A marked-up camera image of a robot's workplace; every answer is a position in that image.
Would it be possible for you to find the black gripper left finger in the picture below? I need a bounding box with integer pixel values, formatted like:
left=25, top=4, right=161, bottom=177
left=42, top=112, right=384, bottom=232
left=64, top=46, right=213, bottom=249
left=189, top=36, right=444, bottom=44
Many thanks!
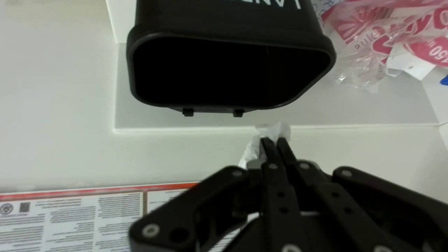
left=127, top=135, right=301, bottom=252

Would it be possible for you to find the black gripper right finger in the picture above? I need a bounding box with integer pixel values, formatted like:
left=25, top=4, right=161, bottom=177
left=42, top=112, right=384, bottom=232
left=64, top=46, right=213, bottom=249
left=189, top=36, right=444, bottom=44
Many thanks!
left=276, top=137, right=448, bottom=252

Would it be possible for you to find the white tissue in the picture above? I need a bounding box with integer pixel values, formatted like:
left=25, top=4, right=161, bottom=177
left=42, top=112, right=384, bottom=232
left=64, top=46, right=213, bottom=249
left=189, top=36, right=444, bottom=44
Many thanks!
left=238, top=120, right=294, bottom=170

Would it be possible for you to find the black plastic trash bin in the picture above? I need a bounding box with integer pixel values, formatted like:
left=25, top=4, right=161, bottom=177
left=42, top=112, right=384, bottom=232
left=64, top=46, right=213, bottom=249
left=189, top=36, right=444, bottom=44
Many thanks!
left=125, top=0, right=337, bottom=119

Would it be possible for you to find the printed warning label sheet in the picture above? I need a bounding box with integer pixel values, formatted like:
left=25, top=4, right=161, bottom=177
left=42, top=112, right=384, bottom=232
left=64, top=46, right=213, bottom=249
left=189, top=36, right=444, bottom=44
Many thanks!
left=0, top=180, right=263, bottom=252

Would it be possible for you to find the white paper packet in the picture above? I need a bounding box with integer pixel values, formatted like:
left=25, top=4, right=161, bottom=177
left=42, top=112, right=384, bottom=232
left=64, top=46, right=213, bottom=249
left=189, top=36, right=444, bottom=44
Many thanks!
left=385, top=42, right=437, bottom=81

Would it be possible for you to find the pink printed plastic wrapper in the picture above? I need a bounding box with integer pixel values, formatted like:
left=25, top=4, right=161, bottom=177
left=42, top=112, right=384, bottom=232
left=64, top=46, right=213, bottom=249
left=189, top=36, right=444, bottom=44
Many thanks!
left=312, top=0, right=448, bottom=92

